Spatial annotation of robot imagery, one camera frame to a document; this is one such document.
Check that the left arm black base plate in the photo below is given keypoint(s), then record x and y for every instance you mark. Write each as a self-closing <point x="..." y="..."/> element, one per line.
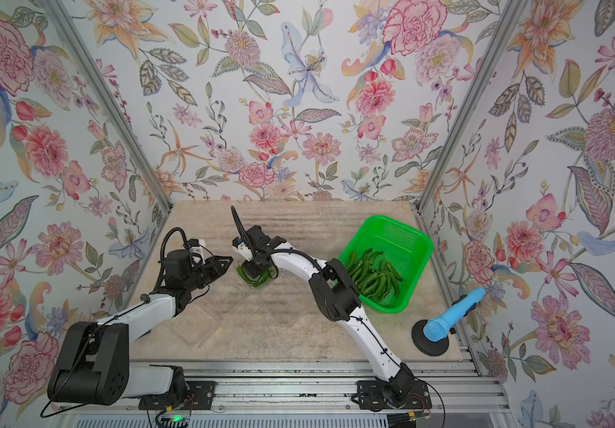
<point x="196" y="395"/>

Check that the left aluminium corner post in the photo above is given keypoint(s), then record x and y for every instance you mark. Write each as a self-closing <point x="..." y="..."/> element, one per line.
<point x="86" y="64"/>

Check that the green plastic mesh basket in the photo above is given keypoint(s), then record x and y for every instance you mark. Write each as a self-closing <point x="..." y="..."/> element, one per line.
<point x="386" y="259"/>

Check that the aluminium corner post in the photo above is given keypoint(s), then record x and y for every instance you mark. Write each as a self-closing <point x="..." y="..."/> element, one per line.
<point x="86" y="64"/>
<point x="505" y="26"/>

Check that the black round microphone stand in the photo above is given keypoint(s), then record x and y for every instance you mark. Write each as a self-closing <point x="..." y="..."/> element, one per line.
<point x="430" y="342"/>

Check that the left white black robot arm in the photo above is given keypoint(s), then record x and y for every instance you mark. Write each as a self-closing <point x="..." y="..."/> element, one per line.
<point x="94" y="365"/>

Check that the blue toy microphone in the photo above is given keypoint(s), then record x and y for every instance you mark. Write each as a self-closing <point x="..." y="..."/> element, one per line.
<point x="461" y="308"/>

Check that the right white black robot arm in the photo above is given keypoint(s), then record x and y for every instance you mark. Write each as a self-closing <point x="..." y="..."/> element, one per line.
<point x="336" y="296"/>

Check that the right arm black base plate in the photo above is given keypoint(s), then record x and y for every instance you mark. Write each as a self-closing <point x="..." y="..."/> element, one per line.
<point x="376" y="396"/>

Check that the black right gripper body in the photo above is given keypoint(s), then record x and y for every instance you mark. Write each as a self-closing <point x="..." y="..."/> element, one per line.
<point x="255" y="267"/>

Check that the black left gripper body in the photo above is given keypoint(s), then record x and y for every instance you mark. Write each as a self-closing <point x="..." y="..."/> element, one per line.
<point x="202" y="275"/>

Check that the clear pepper container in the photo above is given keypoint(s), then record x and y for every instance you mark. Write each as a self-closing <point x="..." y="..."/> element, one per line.
<point x="257" y="268"/>
<point x="282" y="315"/>
<point x="194" y="327"/>

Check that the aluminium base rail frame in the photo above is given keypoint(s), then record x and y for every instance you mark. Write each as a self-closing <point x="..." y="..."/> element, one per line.
<point x="460" y="393"/>

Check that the right aluminium corner post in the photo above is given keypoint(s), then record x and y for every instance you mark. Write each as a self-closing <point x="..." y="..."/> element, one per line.
<point x="505" y="26"/>

